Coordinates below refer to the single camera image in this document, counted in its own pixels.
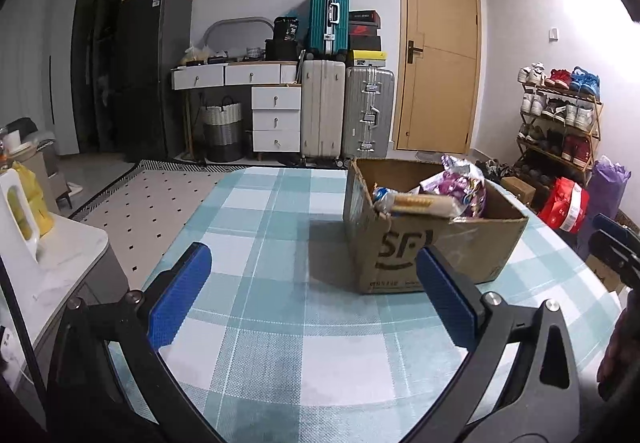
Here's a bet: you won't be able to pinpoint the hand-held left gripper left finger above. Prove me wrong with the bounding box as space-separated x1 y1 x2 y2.
45 242 226 443

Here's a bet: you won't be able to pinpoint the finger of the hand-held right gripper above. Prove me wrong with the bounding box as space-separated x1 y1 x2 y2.
589 232 640 290
594 214 640 250

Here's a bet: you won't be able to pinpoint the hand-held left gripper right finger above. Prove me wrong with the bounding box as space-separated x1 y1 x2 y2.
400 246 583 443

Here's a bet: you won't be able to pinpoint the large printed cardboard box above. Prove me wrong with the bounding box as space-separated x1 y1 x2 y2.
342 158 530 295

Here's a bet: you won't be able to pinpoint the beige cracker packet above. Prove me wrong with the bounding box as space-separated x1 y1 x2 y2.
387 193 463 220

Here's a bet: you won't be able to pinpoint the blue cookie packet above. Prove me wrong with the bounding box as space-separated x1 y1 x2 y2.
371 187 399 213

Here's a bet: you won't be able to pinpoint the person's right hand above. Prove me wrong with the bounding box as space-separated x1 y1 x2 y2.
597 293 640 401

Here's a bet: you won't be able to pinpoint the open-flap cardboard box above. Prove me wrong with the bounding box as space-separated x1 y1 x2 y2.
585 253 624 295

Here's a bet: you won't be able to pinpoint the purple bag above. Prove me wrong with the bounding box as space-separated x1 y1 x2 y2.
575 155 632 255

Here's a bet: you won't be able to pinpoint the red printed bag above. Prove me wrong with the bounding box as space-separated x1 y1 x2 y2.
537 177 590 233

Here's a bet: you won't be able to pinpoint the metal shoe rack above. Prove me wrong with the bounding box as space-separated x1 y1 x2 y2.
516 63 604 184

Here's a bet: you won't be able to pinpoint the white black-dotted rug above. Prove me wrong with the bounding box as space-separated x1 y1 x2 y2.
67 160 282 290

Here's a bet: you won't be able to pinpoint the small brown cardboard box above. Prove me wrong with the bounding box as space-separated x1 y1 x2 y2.
500 176 537 206

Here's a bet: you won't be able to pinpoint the white side cabinet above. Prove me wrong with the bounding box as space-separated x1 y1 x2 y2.
0 213 129 405

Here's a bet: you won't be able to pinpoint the group of assorted shoes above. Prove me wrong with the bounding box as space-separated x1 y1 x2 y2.
517 62 602 170

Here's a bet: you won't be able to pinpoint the black floor shoes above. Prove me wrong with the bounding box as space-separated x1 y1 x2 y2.
475 159 512 184

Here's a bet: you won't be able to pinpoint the grey white laundry basket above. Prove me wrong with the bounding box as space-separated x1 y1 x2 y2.
201 95 244 163

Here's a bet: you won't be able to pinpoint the yellow plastic bag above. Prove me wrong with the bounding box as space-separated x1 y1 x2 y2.
10 162 54 237

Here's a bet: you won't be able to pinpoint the white electric kettle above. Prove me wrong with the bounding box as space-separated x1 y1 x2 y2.
0 168 41 260

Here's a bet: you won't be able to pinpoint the wooden door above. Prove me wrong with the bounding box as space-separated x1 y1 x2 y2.
391 0 483 155

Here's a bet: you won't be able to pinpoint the white drawer dresser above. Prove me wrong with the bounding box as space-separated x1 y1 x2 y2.
171 60 304 155

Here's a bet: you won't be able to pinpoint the silver suitcase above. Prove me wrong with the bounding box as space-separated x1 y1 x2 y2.
343 65 396 159

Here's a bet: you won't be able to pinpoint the grey refrigerator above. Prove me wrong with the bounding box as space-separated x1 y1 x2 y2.
117 0 194 162

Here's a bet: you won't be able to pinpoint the cream suitcase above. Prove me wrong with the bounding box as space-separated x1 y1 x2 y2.
300 59 347 159

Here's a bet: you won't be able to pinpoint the clear plastic bag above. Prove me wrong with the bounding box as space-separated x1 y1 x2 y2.
181 43 211 66

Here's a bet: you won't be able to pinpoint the black tall cabinet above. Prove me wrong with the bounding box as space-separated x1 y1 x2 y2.
72 0 137 157

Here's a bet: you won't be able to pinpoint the yellow black shoe box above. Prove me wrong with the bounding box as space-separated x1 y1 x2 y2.
346 50 388 69

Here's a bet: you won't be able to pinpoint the black storage box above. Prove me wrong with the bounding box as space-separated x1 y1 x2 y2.
265 39 301 62

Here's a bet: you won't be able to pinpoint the grey arched mirror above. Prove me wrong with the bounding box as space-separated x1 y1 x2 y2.
202 17 275 62

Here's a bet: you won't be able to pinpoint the teal suitcase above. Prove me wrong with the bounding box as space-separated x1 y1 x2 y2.
307 0 350 56

